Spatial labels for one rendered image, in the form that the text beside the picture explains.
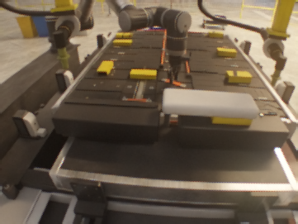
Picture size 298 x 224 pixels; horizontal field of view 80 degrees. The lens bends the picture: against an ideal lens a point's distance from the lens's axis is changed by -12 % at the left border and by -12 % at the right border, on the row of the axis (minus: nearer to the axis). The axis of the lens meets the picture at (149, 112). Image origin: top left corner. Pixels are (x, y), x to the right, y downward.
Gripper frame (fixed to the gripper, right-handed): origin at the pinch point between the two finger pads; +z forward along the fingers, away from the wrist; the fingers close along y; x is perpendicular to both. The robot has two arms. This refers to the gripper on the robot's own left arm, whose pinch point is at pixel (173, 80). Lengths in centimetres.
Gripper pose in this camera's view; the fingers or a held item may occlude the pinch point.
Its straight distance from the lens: 118.4
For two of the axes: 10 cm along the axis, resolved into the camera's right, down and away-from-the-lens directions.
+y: -5.3, 5.1, -6.8
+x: 8.5, 3.2, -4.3
